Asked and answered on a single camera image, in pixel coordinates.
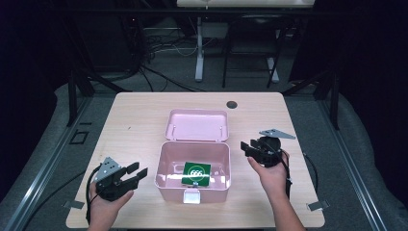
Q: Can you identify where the person's right hand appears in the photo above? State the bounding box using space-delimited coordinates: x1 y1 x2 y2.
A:
246 151 291 202

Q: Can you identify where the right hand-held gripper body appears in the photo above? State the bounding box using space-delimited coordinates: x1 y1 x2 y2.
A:
250 128 296 168

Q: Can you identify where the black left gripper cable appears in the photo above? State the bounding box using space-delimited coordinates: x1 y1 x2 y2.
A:
85 164 104 225

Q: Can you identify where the pink storage box with lid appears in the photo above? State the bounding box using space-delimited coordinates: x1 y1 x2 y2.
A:
154 108 232 205

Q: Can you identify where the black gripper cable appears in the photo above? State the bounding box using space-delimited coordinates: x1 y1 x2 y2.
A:
85 164 104 225
279 150 319 200

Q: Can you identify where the bundle of floor cables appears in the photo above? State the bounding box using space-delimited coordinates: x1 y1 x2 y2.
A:
128 15 213 93

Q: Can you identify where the person's left hand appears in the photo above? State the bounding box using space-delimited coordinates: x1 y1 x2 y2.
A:
88 181 135 229

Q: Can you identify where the green card packet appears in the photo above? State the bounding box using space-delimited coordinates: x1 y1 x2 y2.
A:
180 161 213 188

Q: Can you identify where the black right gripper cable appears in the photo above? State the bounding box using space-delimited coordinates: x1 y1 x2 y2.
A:
279 150 319 200

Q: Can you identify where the black metal stool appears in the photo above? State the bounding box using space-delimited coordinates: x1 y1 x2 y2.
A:
221 13 292 90

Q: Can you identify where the aluminium floor rail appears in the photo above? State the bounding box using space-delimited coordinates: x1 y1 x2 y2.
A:
3 95 94 231
319 95 389 231

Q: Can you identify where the grey metal table bracket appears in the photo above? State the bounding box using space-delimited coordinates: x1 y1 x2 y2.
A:
306 199 330 212
62 199 86 210

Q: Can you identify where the black metal stand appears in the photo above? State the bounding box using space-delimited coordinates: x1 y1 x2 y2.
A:
47 6 133 128
282 9 342 131

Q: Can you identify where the white desk with legs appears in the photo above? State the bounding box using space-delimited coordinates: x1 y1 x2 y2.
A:
176 0 317 84

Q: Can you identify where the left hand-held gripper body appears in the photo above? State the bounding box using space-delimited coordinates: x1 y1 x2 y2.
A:
93 156 136 202

